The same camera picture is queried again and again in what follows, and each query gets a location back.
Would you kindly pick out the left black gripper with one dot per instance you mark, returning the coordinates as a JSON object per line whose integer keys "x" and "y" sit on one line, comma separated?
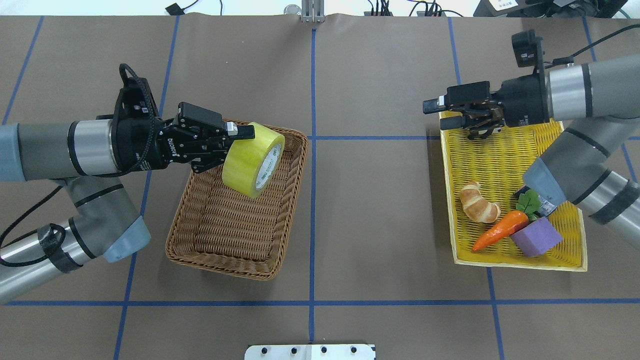
{"x": 141, "y": 146}

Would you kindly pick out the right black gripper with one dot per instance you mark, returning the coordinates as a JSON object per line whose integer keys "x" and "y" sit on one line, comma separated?
{"x": 521, "y": 106}

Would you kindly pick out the yellow tape roll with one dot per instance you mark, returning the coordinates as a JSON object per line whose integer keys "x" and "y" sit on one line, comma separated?
{"x": 251, "y": 163}

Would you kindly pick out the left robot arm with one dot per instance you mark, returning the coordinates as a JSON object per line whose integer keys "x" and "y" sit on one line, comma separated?
{"x": 87, "y": 159}

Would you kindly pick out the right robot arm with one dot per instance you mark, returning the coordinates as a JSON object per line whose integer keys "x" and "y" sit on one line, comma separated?
{"x": 601, "y": 101}

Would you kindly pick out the yellow woven basket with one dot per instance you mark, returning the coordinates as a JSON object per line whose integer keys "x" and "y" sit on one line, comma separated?
{"x": 498, "y": 163}

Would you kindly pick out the brown wicker basket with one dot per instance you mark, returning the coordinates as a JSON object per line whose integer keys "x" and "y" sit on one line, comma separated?
{"x": 218, "y": 229}

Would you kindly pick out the panda figurine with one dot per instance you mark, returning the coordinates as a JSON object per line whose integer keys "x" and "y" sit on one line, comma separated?
{"x": 484, "y": 131}

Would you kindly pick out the toy croissant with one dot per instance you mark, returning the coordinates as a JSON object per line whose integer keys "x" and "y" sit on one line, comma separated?
{"x": 476, "y": 206}

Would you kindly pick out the toy carrot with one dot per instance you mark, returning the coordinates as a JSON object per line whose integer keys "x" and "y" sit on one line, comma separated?
{"x": 524, "y": 213}

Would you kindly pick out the purple foam block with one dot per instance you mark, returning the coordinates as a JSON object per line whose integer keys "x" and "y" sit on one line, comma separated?
{"x": 537, "y": 237}

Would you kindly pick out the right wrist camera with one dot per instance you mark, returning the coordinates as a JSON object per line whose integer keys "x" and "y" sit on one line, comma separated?
{"x": 527, "y": 50}

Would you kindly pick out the aluminium frame post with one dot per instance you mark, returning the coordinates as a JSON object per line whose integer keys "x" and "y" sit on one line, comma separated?
{"x": 313, "y": 11}

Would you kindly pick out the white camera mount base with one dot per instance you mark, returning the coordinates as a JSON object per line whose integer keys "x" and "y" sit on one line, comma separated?
{"x": 344, "y": 351}

